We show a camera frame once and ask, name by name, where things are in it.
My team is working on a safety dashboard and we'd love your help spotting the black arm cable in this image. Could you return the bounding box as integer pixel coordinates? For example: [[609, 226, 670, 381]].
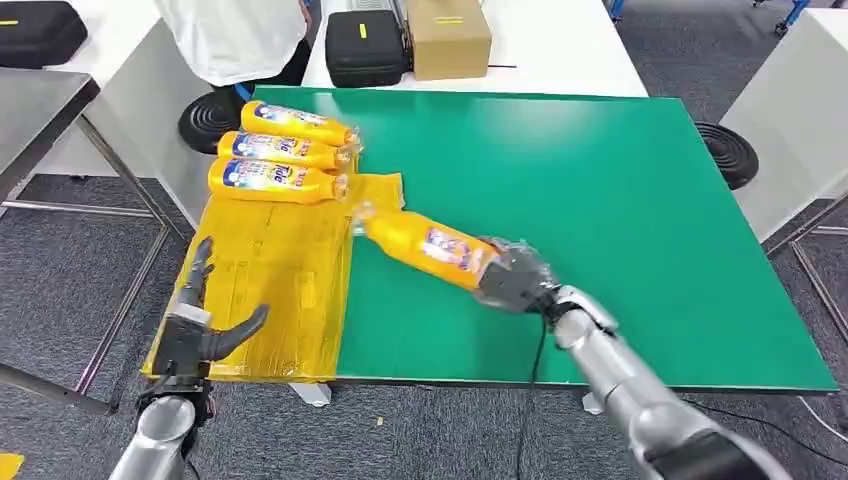
[[515, 314, 550, 480]]

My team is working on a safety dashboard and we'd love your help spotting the yellow taped sheet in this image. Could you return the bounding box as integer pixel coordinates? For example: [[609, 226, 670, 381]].
[[140, 173, 405, 386]]

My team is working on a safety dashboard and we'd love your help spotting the steel table with metal legs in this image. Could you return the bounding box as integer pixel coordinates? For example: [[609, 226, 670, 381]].
[[0, 69, 195, 417]]

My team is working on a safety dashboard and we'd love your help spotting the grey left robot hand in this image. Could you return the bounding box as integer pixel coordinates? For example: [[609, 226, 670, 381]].
[[150, 236, 272, 380]]

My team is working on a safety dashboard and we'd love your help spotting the brown cardboard box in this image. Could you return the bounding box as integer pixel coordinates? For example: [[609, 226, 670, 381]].
[[405, 0, 494, 82]]

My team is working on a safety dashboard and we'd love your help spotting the metal table frame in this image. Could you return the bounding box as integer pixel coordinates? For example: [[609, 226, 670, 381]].
[[761, 195, 848, 346]]

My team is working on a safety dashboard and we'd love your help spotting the white desk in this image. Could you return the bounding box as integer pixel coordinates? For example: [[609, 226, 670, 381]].
[[718, 7, 848, 243], [46, 0, 223, 230]]

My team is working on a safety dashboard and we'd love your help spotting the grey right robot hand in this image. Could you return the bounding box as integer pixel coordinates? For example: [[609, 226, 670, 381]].
[[473, 237, 564, 316]]

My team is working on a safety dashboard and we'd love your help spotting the black ribbed round disc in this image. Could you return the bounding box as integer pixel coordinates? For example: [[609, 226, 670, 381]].
[[177, 90, 243, 155], [693, 121, 761, 191]]

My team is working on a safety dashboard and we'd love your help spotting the green table mat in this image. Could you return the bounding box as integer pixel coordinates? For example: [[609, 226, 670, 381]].
[[253, 86, 839, 393]]

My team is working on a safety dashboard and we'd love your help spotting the black case with yellow sticker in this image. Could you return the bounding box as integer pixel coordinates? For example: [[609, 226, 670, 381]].
[[324, 9, 412, 89], [0, 1, 89, 70]]

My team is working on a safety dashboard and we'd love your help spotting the person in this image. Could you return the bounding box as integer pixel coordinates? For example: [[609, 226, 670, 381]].
[[153, 0, 314, 107]]

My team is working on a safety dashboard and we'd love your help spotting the long white table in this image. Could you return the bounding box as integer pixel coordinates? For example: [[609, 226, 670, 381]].
[[301, 0, 649, 99]]

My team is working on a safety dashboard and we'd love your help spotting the orange detergent bottle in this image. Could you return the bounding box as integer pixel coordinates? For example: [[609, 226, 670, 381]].
[[207, 157, 350, 205], [217, 130, 356, 172], [351, 201, 501, 291], [239, 100, 362, 148]]

